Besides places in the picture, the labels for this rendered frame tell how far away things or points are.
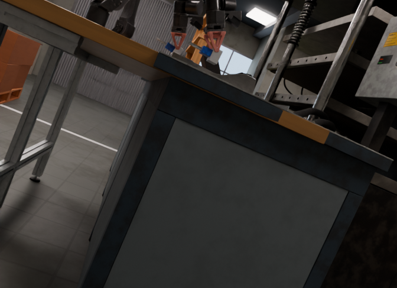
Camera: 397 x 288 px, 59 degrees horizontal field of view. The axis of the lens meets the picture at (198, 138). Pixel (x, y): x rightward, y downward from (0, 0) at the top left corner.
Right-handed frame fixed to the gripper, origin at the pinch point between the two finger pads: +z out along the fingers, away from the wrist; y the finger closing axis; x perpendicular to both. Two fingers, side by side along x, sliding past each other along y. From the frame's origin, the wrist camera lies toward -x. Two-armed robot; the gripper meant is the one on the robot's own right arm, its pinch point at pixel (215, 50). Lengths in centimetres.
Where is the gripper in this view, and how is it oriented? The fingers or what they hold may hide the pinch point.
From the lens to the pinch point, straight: 140.3
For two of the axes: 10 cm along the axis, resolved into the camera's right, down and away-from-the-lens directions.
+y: -1.9, -1.4, 9.7
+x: -9.8, 0.8, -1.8
